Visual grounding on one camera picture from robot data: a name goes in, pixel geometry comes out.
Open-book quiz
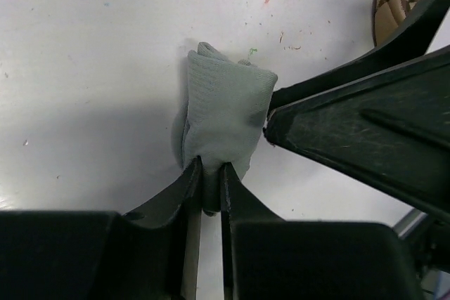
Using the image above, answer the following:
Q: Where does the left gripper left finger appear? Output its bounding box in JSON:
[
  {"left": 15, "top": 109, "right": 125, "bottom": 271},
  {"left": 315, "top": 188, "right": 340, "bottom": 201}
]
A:
[{"left": 1, "top": 159, "right": 203, "bottom": 299}]

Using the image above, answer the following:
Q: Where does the grey sock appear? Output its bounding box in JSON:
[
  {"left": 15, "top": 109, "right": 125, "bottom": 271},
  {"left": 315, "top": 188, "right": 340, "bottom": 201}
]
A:
[{"left": 170, "top": 41, "right": 278, "bottom": 178}]

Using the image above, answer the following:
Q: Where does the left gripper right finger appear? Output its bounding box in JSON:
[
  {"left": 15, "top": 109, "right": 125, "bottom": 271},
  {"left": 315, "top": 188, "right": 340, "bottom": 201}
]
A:
[{"left": 219, "top": 164, "right": 422, "bottom": 299}]

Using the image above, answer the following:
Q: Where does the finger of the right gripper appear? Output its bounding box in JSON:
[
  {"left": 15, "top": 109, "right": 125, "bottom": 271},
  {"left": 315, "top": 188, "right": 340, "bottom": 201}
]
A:
[
  {"left": 264, "top": 47, "right": 449, "bottom": 222},
  {"left": 270, "top": 0, "right": 449, "bottom": 110}
]

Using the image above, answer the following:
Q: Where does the aluminium frame rail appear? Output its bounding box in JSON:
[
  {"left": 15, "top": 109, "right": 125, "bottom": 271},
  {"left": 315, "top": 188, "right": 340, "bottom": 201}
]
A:
[{"left": 392, "top": 209, "right": 429, "bottom": 240}]

